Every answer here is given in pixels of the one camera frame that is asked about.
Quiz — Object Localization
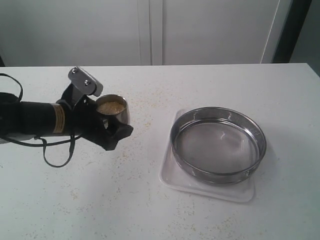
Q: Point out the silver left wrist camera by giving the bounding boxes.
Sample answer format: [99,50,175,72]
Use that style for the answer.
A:
[68,66,103,97]

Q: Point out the white cabinet doors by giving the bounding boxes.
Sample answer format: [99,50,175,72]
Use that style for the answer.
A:
[0,0,292,67]

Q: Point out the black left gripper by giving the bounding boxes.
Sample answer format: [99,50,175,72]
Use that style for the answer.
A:
[56,84,134,151]

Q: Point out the stainless steel cup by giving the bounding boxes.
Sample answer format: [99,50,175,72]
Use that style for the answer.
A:
[95,94,130,125]

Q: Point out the white square plastic tray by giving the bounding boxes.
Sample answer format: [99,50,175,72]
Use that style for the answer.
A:
[159,109,255,203]

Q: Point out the round steel mesh sieve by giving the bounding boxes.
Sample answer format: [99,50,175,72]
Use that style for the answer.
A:
[169,106,267,185]

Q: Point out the yellow grain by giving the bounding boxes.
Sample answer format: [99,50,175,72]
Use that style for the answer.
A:
[97,101,125,115]

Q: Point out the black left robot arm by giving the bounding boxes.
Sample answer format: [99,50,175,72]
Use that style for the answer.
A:
[0,85,133,151]

